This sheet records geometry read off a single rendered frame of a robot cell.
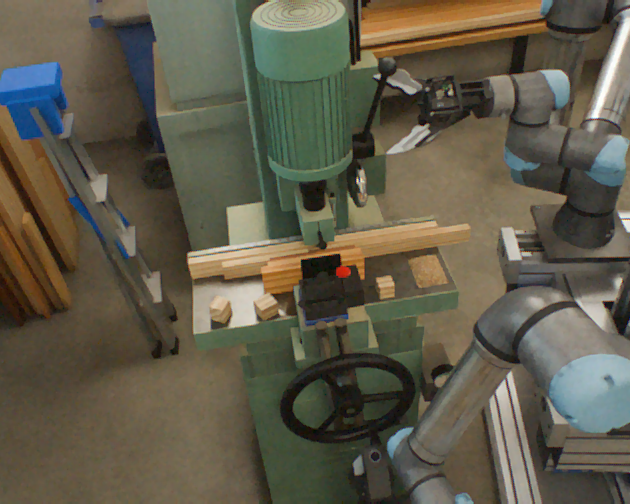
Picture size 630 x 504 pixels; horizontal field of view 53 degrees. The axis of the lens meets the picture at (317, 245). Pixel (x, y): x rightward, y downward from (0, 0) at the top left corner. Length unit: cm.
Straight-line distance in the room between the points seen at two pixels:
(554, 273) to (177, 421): 139
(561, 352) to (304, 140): 60
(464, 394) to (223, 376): 152
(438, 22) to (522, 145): 225
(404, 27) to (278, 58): 233
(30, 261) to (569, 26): 213
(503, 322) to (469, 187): 236
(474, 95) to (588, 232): 64
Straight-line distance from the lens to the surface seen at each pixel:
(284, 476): 192
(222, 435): 232
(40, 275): 282
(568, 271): 180
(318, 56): 113
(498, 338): 99
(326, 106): 118
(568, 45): 156
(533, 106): 125
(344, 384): 135
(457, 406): 108
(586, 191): 167
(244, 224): 181
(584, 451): 153
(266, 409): 164
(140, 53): 310
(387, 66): 114
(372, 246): 150
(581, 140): 128
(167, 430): 238
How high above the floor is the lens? 192
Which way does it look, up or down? 41 degrees down
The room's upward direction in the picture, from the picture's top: 5 degrees counter-clockwise
